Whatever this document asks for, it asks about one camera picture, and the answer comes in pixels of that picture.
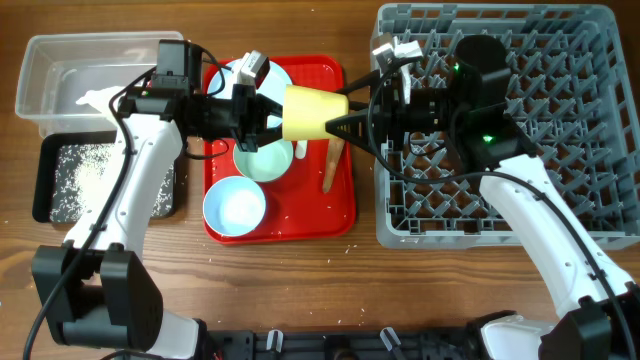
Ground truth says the rice grains pile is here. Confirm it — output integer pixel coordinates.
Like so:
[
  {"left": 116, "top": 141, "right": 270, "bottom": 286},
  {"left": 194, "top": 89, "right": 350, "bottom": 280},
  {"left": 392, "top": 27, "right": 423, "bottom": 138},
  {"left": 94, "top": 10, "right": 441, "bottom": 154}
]
[{"left": 49, "top": 144, "right": 175, "bottom": 222}]

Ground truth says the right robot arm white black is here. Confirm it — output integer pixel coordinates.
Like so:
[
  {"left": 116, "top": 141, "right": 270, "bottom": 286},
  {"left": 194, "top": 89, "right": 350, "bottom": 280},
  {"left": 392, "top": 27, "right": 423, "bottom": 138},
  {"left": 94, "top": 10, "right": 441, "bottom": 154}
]
[{"left": 325, "top": 35, "right": 639, "bottom": 359}]

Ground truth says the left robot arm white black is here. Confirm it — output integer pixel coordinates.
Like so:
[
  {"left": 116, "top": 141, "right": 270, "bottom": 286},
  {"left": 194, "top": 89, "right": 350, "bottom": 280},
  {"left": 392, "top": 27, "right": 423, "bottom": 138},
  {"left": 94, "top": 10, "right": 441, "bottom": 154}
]
[{"left": 31, "top": 40, "right": 282, "bottom": 359}]

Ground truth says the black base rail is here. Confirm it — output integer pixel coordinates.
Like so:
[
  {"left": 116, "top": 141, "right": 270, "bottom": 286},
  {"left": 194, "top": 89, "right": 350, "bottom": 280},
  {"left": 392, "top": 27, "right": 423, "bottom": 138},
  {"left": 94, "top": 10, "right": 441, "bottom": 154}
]
[{"left": 200, "top": 316, "right": 490, "bottom": 360}]

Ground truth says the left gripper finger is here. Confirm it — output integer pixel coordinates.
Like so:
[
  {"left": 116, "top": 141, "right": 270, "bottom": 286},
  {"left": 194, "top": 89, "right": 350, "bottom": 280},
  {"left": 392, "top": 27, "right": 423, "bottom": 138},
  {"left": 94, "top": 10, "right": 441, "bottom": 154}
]
[
  {"left": 247, "top": 127, "right": 282, "bottom": 150},
  {"left": 257, "top": 94, "right": 283, "bottom": 120}
]

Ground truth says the yellow cup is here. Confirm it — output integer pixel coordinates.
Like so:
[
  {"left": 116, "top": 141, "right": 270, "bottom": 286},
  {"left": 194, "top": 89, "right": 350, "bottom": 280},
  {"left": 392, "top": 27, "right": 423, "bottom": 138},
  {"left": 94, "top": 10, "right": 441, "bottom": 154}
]
[{"left": 282, "top": 85, "right": 349, "bottom": 141}]

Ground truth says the black tray bin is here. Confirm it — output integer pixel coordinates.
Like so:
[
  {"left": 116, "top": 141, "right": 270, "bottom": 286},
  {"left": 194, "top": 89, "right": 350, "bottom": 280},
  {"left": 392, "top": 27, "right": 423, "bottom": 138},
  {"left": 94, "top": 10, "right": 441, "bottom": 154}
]
[{"left": 31, "top": 130, "right": 176, "bottom": 224}]

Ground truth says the large light blue plate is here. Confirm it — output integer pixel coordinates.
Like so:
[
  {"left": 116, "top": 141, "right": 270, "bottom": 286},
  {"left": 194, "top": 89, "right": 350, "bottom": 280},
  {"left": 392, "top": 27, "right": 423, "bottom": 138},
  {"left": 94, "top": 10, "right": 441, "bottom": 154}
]
[{"left": 206, "top": 59, "right": 292, "bottom": 105}]

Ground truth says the crumpled white paper waste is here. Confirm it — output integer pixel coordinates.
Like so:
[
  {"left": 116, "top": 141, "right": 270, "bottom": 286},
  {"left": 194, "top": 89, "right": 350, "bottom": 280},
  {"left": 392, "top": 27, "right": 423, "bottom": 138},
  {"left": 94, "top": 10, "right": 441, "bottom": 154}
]
[{"left": 76, "top": 86, "right": 123, "bottom": 126}]

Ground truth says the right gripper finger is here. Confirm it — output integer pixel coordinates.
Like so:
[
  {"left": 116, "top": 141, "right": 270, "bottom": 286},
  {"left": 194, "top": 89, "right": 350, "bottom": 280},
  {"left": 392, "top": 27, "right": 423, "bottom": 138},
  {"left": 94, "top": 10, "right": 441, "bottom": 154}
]
[
  {"left": 337, "top": 70, "right": 380, "bottom": 95},
  {"left": 325, "top": 110, "right": 372, "bottom": 154}
]

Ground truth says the small light blue bowl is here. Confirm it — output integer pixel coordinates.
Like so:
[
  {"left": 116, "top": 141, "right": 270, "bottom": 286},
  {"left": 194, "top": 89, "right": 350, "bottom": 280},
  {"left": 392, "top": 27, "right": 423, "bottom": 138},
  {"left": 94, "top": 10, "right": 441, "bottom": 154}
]
[{"left": 202, "top": 176, "right": 266, "bottom": 237}]

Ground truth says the brown carrot-shaped food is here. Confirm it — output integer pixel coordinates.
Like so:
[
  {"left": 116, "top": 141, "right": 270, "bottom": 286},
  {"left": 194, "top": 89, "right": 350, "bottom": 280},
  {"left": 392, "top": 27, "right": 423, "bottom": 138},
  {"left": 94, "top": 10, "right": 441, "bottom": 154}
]
[{"left": 322, "top": 138, "right": 345, "bottom": 193}]

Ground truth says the white plastic spoon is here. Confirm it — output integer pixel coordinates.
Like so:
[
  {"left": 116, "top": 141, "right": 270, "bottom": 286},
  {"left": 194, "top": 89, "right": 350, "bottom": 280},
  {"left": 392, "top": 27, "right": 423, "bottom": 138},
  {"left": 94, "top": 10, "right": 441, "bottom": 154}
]
[{"left": 294, "top": 140, "right": 308, "bottom": 159}]

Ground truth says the clear plastic bin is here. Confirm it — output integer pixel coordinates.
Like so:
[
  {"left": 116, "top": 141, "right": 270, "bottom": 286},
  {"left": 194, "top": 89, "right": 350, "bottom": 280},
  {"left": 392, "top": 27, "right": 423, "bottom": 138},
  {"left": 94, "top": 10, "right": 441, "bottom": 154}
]
[{"left": 15, "top": 31, "right": 183, "bottom": 137}]

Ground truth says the red serving tray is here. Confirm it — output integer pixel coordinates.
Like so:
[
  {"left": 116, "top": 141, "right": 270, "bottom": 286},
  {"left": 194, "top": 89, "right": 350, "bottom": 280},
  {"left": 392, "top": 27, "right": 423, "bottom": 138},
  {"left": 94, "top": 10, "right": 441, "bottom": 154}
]
[{"left": 205, "top": 55, "right": 357, "bottom": 245}]

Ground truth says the grey dishwasher rack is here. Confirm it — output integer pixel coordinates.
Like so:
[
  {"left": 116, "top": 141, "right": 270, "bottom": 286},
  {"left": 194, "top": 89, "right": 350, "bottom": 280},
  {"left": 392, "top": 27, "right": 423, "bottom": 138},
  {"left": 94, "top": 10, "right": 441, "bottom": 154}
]
[{"left": 373, "top": 3, "right": 639, "bottom": 250}]

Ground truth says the green bowl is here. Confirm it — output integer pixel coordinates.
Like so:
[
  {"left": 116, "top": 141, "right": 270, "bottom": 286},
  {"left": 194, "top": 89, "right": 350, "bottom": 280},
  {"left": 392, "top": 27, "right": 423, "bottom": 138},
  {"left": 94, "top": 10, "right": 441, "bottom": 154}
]
[{"left": 233, "top": 140, "right": 294, "bottom": 183}]

